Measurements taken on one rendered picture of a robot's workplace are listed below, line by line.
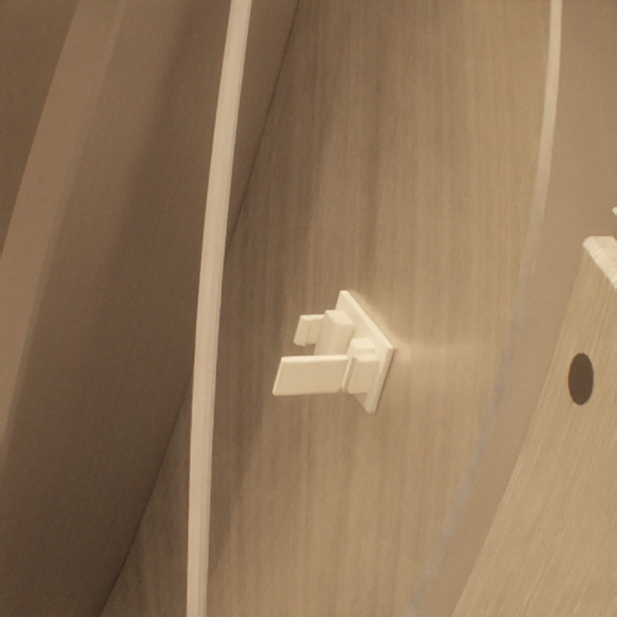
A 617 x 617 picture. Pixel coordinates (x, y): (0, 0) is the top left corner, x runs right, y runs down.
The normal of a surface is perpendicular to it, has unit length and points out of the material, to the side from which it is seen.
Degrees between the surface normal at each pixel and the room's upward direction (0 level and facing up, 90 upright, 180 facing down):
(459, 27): 90
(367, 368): 115
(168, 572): 90
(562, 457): 90
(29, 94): 66
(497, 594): 90
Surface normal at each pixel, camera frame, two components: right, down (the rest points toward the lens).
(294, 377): 0.44, 0.52
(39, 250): -0.87, 0.03
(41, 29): 0.48, -0.21
